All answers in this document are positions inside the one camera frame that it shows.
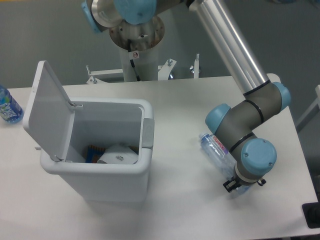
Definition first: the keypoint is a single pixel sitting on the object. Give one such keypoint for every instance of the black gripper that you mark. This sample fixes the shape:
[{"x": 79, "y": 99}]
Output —
[{"x": 231, "y": 184}]

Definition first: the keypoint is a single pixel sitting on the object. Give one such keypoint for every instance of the crushed clear plastic bottle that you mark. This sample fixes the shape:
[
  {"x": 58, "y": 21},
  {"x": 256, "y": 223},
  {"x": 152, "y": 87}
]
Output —
[{"x": 218, "y": 155}]

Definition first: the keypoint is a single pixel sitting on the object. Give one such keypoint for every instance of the white paper wrapper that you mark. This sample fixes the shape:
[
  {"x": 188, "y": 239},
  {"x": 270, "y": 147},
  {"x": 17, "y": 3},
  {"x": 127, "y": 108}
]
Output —
[{"x": 119, "y": 154}]

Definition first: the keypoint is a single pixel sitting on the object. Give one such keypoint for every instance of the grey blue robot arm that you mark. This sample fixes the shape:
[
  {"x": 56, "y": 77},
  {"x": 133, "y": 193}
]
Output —
[{"x": 263, "y": 99}]

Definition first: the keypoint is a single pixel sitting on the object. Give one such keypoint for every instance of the white plastic trash can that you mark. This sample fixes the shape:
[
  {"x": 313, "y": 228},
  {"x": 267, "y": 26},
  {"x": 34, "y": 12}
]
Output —
[{"x": 104, "y": 122}]

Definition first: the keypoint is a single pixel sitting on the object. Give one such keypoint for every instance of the white trash can lid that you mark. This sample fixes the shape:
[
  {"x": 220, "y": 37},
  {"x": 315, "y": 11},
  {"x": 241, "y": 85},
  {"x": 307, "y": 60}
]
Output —
[{"x": 49, "y": 115}]

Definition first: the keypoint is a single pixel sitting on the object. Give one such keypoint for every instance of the black table corner clamp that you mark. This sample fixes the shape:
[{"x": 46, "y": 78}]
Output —
[{"x": 311, "y": 213}]

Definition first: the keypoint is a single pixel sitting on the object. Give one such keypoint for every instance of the white furniture leg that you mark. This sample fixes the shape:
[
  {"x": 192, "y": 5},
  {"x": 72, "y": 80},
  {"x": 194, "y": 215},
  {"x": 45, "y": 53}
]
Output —
[{"x": 310, "y": 112}]

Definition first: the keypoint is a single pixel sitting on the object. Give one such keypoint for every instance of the blue orange snack packet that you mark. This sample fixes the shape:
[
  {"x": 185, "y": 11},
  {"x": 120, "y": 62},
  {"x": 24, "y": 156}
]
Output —
[{"x": 94, "y": 153}]

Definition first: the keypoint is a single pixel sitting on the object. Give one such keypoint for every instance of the blue labelled water bottle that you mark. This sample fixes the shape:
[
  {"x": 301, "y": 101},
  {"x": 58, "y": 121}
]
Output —
[{"x": 10, "y": 111}]

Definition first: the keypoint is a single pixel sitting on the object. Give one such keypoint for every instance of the white metal base frame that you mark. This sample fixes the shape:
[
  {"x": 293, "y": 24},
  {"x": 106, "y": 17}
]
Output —
[{"x": 133, "y": 72}]

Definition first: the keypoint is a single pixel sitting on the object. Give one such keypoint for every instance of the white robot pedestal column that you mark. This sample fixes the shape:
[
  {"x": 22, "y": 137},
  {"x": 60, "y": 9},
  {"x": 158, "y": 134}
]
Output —
[{"x": 140, "y": 42}]

